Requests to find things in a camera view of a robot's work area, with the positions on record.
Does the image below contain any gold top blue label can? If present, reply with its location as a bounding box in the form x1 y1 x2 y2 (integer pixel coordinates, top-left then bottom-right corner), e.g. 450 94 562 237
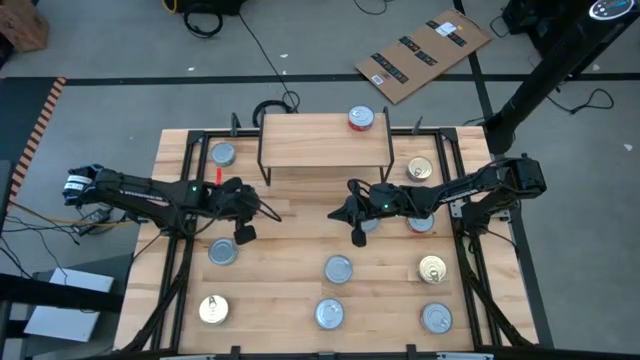
417 254 448 286
198 294 230 327
405 155 434 183

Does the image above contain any red label tuna can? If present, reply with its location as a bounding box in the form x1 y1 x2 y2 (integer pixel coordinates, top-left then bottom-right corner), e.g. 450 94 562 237
314 298 346 331
406 214 436 235
347 104 376 133

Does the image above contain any black equipment case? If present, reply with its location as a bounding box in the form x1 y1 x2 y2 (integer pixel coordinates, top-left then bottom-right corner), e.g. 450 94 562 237
501 0 551 36

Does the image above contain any silver pull tab can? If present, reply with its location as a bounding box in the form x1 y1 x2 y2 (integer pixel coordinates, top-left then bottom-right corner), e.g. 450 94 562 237
420 302 454 335

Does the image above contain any long black floor cable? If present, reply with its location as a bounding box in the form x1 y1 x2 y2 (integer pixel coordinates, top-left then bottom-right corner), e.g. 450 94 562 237
237 12 301 112

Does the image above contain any black power brick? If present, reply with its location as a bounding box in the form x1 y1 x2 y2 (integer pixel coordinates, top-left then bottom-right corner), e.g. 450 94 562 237
71 207 114 237

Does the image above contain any black stand beam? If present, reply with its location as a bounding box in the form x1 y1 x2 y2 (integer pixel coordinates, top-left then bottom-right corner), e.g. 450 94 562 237
0 272 126 315

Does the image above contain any wooden shelf with black frame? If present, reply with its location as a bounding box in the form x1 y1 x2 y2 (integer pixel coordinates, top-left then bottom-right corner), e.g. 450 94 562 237
256 105 396 187

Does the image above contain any white flat box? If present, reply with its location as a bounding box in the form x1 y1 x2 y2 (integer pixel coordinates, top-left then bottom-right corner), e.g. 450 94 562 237
22 267 115 344

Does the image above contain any black mat with hazard stripes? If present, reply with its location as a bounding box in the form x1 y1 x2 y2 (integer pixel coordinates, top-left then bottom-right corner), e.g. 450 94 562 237
0 76 68 201

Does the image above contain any black cable coil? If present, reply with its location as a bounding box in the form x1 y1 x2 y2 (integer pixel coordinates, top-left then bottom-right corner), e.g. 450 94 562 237
182 8 225 40

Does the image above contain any black aluminium table frame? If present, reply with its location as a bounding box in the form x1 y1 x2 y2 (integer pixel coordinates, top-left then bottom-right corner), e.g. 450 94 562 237
117 113 556 360

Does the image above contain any black equipment bag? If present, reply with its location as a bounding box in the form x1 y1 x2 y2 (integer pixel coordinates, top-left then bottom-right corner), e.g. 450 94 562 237
172 0 249 16

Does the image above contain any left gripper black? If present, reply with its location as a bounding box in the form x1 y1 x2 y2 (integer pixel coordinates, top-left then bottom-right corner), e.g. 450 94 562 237
214 177 262 246

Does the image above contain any thin black floor cable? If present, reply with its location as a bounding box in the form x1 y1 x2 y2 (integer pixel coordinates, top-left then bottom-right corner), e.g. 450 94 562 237
544 87 615 116
353 0 396 16

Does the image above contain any thick black cable ring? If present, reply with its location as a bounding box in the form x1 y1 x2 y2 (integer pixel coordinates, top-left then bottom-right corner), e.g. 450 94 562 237
251 98 301 129

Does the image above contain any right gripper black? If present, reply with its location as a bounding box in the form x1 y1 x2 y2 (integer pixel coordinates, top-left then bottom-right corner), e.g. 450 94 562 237
328 179 385 249

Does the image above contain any flat cardboard sheet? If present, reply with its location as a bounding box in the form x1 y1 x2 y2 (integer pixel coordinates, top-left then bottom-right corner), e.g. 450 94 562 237
353 8 494 106

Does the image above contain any black tower fan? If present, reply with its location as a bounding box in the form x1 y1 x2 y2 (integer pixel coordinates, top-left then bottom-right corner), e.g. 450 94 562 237
483 0 640 156

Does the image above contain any brown cardboard box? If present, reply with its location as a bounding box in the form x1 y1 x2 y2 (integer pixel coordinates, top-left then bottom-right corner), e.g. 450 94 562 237
0 0 50 54

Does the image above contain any yellow floor cable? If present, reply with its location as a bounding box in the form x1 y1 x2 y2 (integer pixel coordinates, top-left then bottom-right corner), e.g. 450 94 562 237
9 202 136 226

